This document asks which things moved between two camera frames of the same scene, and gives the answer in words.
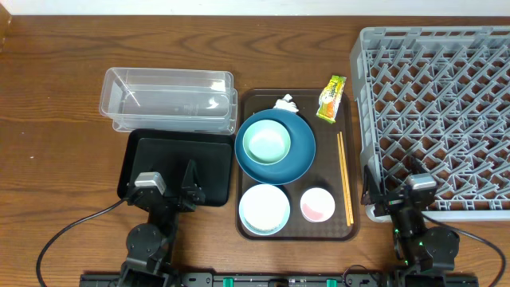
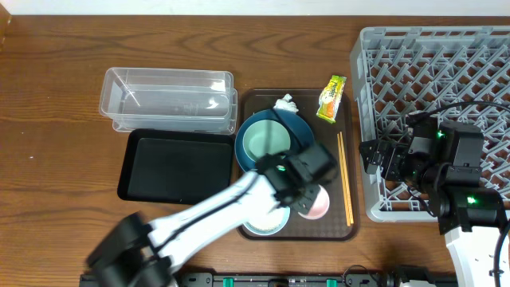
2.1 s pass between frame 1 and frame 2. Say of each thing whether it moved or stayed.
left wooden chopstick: stayed
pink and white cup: moved
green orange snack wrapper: stayed
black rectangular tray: stayed
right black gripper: moved
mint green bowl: stayed
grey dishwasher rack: stayed
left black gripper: moved
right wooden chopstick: stayed
